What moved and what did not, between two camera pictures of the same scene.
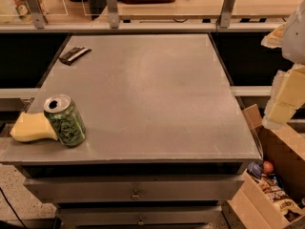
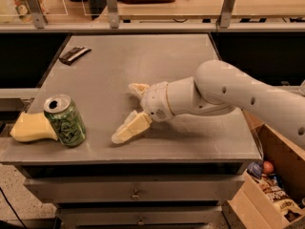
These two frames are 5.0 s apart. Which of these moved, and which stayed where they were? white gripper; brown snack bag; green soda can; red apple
Moved: white gripper
Stayed: red apple; brown snack bag; green soda can
